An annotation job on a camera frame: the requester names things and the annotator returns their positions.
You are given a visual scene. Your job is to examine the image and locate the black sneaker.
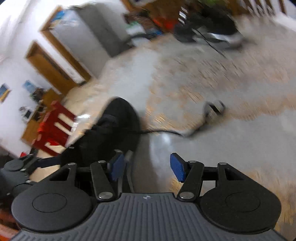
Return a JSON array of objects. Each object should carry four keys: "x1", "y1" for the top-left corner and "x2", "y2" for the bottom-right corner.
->
[
  {"x1": 59, "y1": 97, "x2": 140, "y2": 168},
  {"x1": 174, "y1": 9, "x2": 243, "y2": 48}
]

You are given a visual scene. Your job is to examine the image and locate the black shoelace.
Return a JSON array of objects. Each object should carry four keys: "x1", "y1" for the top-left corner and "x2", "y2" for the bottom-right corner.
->
[{"x1": 134, "y1": 100, "x2": 227, "y2": 138}]

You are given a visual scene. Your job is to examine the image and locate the floral lace tablecloth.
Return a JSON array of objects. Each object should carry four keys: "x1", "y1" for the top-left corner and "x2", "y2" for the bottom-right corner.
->
[{"x1": 30, "y1": 14, "x2": 296, "y2": 239}]

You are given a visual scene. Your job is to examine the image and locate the red wooden chair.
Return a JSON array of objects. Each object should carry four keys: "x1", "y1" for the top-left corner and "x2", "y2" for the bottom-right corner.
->
[{"x1": 32, "y1": 100, "x2": 76, "y2": 157}]

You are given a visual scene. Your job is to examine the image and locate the white microwave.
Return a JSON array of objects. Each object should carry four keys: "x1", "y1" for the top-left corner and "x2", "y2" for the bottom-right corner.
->
[{"x1": 19, "y1": 106, "x2": 34, "y2": 123}]

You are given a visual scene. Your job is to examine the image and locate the wooden sideboard cabinet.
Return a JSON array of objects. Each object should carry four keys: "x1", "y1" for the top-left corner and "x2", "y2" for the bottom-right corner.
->
[{"x1": 21, "y1": 88, "x2": 63, "y2": 146}]

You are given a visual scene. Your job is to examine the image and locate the blue water dispenser bottle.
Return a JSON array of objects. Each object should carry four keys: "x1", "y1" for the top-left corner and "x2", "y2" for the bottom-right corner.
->
[{"x1": 23, "y1": 80, "x2": 37, "y2": 94}]

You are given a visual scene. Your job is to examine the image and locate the silver refrigerator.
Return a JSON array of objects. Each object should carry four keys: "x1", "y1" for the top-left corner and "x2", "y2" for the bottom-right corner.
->
[{"x1": 50, "y1": 3, "x2": 130, "y2": 78}]

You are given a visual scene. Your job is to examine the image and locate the white green box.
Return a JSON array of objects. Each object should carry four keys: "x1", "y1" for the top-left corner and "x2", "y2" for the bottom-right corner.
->
[{"x1": 126, "y1": 22, "x2": 146, "y2": 39}]

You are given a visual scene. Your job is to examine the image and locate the black bicycle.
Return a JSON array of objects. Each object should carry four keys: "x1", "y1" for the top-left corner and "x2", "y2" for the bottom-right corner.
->
[{"x1": 122, "y1": 1, "x2": 199, "y2": 40}]

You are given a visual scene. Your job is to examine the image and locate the framed wall picture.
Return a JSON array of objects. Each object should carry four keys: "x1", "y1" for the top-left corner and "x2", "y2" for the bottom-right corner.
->
[{"x1": 0, "y1": 83, "x2": 11, "y2": 103}]

